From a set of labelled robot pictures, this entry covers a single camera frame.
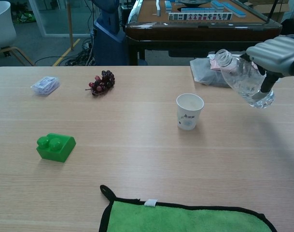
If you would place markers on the row of face-up mahjong tiles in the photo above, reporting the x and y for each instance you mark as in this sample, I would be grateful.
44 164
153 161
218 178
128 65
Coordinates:
200 16

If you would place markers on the black tripod stand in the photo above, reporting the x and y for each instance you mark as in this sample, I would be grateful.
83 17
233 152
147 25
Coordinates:
272 10

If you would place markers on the grey plastic bag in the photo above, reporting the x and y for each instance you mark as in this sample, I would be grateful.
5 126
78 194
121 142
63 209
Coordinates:
207 77

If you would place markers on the wooden post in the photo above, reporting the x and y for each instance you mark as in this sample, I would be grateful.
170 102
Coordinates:
70 24

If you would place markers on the white paper cup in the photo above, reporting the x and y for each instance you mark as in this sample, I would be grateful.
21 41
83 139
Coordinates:
189 116

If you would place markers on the transparent plastic bottle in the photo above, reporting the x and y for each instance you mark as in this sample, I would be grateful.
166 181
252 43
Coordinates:
241 77

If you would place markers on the green cloth with black trim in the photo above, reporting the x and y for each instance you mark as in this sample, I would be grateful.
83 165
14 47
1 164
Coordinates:
185 220

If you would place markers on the blue machine base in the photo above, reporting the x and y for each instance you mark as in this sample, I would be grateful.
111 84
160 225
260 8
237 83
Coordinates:
108 48

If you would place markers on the white power strip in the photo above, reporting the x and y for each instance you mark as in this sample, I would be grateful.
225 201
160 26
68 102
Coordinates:
87 46

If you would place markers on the white chair with wooden legs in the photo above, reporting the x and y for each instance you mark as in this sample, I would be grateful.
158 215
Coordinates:
0 24

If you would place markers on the green packet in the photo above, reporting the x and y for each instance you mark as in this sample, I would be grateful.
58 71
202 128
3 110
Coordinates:
26 18

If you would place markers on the dark red grape bunch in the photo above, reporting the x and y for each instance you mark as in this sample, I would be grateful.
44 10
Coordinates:
103 83

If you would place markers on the green toy building block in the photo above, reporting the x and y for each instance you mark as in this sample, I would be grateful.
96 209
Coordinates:
57 151

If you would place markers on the dark wooden mahjong table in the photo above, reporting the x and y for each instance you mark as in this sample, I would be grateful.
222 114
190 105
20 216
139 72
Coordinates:
197 33

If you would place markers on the pink wet wipes pack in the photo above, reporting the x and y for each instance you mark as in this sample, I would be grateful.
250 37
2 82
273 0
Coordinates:
213 64

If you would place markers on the blue mahjong tile row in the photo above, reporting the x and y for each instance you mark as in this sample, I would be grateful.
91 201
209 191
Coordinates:
233 10
168 6
197 10

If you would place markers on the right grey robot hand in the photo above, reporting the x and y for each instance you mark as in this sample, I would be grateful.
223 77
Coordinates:
277 55

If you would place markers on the small clear plastic packet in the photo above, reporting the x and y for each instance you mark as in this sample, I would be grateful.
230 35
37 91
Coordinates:
45 85

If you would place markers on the white mahjong tile stack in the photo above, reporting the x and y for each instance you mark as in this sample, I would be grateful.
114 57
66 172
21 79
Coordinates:
158 8

